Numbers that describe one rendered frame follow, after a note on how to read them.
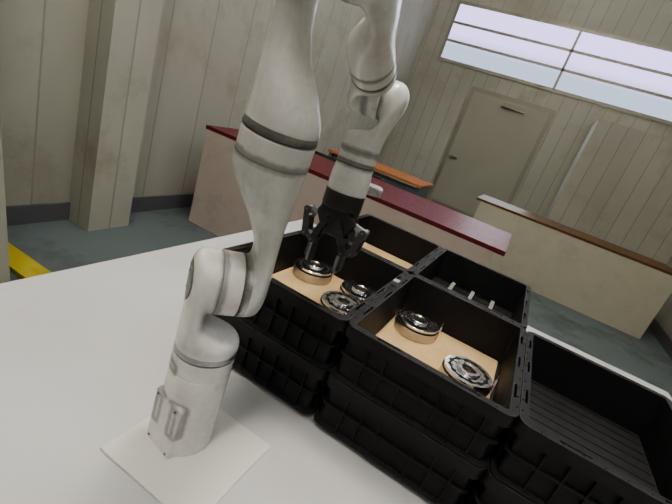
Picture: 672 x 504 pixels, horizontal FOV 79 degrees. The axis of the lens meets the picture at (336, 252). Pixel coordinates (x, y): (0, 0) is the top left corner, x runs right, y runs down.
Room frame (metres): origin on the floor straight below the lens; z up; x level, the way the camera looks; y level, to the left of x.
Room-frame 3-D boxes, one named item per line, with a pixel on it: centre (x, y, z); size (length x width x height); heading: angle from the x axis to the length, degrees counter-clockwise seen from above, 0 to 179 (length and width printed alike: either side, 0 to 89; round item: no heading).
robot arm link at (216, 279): (0.51, 0.14, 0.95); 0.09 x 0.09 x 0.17; 26
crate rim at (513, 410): (0.76, -0.27, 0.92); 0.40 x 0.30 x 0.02; 159
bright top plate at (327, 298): (0.84, -0.05, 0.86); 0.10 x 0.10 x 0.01
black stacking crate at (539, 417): (0.65, -0.55, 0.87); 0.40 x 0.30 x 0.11; 159
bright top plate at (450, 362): (0.74, -0.33, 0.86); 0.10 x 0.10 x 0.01
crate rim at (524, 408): (0.65, -0.55, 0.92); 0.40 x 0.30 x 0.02; 159
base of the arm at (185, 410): (0.51, 0.14, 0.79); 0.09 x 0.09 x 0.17; 58
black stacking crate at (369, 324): (0.76, -0.27, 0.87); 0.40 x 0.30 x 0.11; 159
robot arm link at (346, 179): (0.77, 0.01, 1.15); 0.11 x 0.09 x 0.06; 158
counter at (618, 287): (4.87, -2.49, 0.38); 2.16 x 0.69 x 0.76; 70
